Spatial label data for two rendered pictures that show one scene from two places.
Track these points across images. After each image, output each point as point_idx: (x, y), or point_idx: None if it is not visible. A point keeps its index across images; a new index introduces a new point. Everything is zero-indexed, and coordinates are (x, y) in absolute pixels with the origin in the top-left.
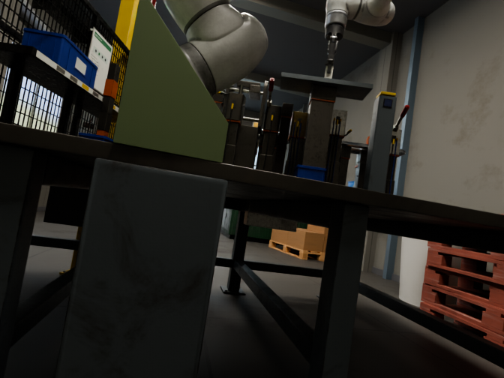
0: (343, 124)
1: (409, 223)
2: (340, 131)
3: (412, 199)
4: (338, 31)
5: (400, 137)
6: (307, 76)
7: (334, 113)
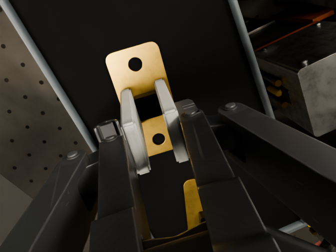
0: (281, 108)
1: None
2: (268, 96)
3: (26, 194)
4: None
5: (320, 241)
6: (9, 17)
7: (290, 82)
